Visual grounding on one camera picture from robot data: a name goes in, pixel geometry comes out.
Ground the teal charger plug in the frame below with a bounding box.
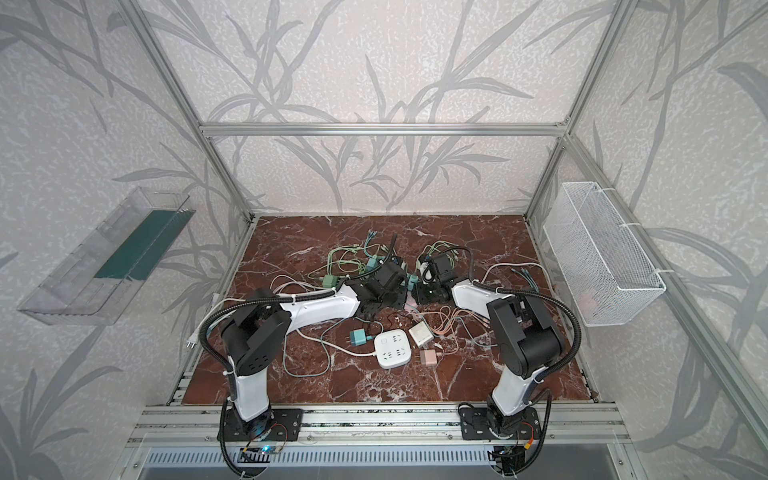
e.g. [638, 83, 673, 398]
[349, 328, 374, 346]

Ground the green cable bundle right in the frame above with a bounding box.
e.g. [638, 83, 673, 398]
[422, 239, 462, 259]

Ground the pink charger plug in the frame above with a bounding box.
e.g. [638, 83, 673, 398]
[419, 349, 438, 367]

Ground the white charger plug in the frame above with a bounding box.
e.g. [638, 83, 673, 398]
[408, 321, 434, 348]

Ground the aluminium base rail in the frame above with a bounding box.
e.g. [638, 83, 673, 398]
[127, 402, 631, 447]

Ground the white power strip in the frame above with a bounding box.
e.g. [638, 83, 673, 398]
[374, 329, 411, 369]

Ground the green charger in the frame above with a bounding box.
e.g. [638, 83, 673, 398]
[322, 274, 340, 289]

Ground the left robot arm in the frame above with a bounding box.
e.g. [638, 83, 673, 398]
[197, 259, 408, 428]

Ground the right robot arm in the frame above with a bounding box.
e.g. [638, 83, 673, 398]
[415, 251, 582, 438]

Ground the white wire basket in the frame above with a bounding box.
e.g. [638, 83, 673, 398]
[544, 182, 666, 326]

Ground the green cable bundle centre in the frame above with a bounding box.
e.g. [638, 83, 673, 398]
[308, 230, 391, 283]

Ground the teal charging cable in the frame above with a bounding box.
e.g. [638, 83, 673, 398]
[506, 266, 541, 302]

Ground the clear plastic tray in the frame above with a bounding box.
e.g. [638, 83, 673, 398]
[19, 187, 195, 326]

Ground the green cable bundle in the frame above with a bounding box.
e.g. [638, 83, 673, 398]
[308, 230, 391, 283]
[422, 239, 462, 259]

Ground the pink charging cable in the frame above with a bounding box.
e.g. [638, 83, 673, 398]
[431, 302, 481, 343]

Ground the white power cord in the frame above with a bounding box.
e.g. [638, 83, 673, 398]
[185, 275, 385, 378]

